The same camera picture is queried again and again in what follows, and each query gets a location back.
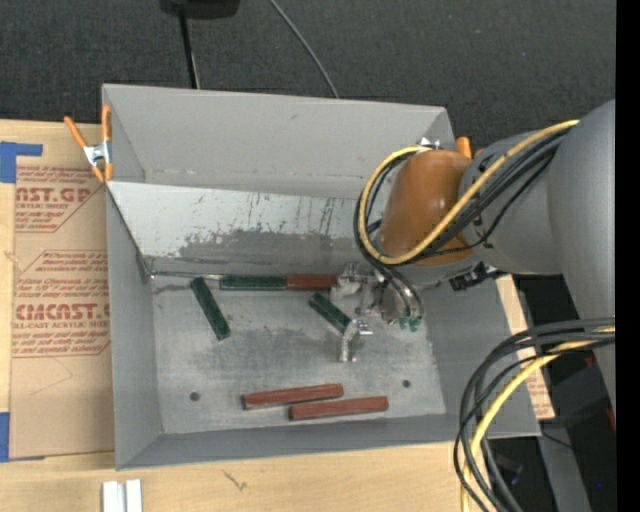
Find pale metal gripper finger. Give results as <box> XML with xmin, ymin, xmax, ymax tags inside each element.
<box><xmin>335</xmin><ymin>273</ymin><xmax>362</xmax><ymax>303</ymax></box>
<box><xmin>339</xmin><ymin>317</ymin><xmax>375</xmax><ymax>363</ymax></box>

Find dark green flat block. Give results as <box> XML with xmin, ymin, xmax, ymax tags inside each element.
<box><xmin>218</xmin><ymin>275</ymin><xmax>289</xmax><ymax>292</ymax></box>
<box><xmin>189</xmin><ymin>276</ymin><xmax>233</xmax><ymax>343</ymax></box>
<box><xmin>307</xmin><ymin>292</ymin><xmax>353</xmax><ymax>336</ymax></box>

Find red-brown flat block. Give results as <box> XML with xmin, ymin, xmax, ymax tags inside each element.
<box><xmin>287</xmin><ymin>395</ymin><xmax>391</xmax><ymax>422</ymax></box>
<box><xmin>285</xmin><ymin>274</ymin><xmax>340</xmax><ymax>292</ymax></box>
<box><xmin>240</xmin><ymin>382</ymin><xmax>346</xmax><ymax>412</ymax></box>

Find grey metal bin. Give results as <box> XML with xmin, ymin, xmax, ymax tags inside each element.
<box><xmin>101</xmin><ymin>83</ymin><xmax>542</xmax><ymax>471</ymax></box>

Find brown cardboard board red print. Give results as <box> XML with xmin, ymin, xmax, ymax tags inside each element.
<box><xmin>0</xmin><ymin>118</ymin><xmax>557</xmax><ymax>462</ymax></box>

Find black cylinder on white bracket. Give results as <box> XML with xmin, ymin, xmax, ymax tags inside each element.
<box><xmin>448</xmin><ymin>263</ymin><xmax>499</xmax><ymax>293</ymax></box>

